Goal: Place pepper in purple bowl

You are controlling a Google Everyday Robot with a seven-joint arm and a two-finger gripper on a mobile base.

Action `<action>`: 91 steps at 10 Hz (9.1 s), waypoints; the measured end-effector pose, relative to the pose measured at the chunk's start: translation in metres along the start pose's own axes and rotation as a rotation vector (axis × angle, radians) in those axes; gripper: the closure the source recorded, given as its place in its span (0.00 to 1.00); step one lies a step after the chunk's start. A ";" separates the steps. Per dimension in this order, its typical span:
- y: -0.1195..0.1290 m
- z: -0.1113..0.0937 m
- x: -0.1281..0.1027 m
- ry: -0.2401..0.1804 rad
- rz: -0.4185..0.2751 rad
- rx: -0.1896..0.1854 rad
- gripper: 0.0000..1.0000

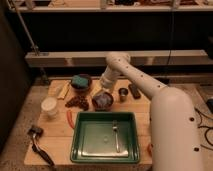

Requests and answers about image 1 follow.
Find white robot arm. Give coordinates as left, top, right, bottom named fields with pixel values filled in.
left=100, top=52, right=204, bottom=171

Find dark brown bowl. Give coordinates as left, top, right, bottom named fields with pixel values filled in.
left=92, top=92, right=114, bottom=111

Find yellow cheese wedge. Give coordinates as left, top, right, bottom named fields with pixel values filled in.
left=90, top=83, right=102, bottom=96

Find small metal cup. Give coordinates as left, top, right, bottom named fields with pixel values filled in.
left=118, top=88, right=128, bottom=102

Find dark brown block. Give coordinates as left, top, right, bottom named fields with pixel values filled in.
left=128, top=84, right=141, bottom=99

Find wooden board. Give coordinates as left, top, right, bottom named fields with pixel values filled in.
left=37, top=79, right=152, bottom=168

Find teal sponge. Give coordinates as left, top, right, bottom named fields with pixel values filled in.
left=71, top=75, right=88, bottom=88

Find bunch of dark grapes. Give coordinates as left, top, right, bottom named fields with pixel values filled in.
left=65, top=95, right=89, bottom=111

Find metal spoon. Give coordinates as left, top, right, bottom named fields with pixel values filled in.
left=112, top=120, right=120, bottom=153

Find yellow banana piece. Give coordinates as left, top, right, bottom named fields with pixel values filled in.
left=57, top=82, right=70, bottom=100

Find green plastic tray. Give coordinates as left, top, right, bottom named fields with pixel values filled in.
left=70, top=112, right=140, bottom=164

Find white plastic cup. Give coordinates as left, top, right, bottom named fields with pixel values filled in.
left=41, top=97, right=58, bottom=117

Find metal pole stand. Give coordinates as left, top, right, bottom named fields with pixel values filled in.
left=10, top=0, right=50, bottom=85

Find black handled brush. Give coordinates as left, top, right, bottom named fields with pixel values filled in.
left=27, top=125, right=54, bottom=166

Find black cables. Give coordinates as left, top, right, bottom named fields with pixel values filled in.
left=194, top=106, right=213, bottom=152

